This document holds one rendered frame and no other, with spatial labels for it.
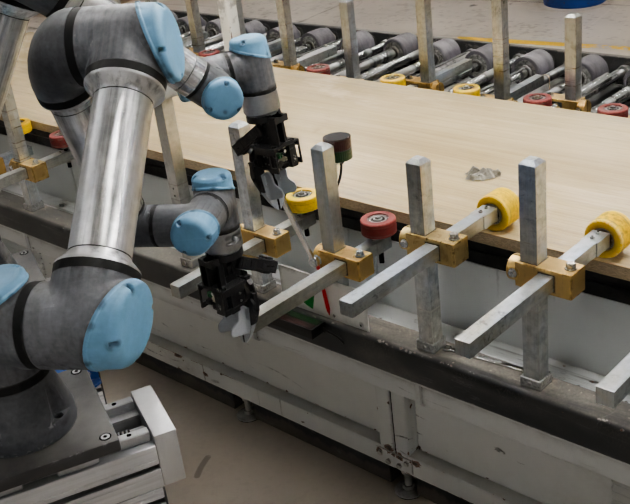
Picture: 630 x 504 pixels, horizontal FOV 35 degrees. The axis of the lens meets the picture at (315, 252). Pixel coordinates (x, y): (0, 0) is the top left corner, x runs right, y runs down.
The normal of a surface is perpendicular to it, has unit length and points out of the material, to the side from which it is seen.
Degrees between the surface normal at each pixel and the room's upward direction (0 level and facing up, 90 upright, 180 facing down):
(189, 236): 90
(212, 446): 0
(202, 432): 0
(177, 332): 91
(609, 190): 0
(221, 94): 90
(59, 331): 67
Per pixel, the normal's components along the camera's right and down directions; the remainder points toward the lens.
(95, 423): -0.11, -0.89
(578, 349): -0.67, 0.40
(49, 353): -0.18, 0.56
